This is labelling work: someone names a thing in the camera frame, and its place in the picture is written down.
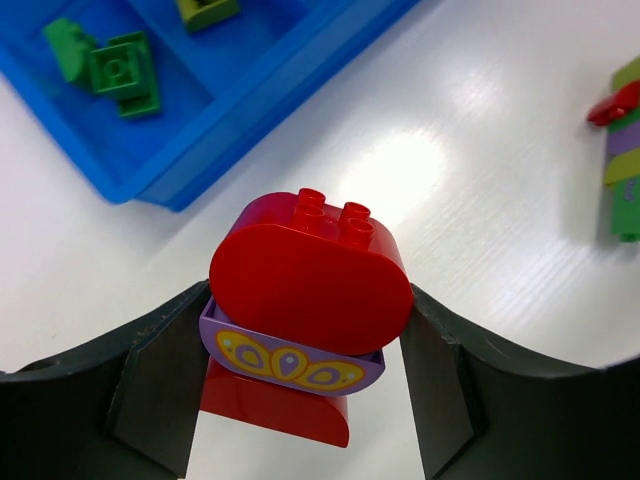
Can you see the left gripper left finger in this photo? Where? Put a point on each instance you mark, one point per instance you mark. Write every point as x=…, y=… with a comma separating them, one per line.
x=121, y=406

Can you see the green yellow purple lego bar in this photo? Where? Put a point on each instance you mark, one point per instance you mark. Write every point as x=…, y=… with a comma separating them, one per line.
x=618, y=114

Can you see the blue compartment tray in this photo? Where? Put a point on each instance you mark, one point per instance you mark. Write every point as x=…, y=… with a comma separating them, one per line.
x=221, y=90

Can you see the yellow printed lego brick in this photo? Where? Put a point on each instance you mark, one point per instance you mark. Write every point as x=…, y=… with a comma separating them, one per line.
x=197, y=15

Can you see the yellow green lego pair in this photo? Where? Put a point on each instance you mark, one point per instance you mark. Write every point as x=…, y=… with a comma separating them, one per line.
x=125, y=72

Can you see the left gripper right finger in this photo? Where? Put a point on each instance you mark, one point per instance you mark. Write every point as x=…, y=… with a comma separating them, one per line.
x=487, y=408

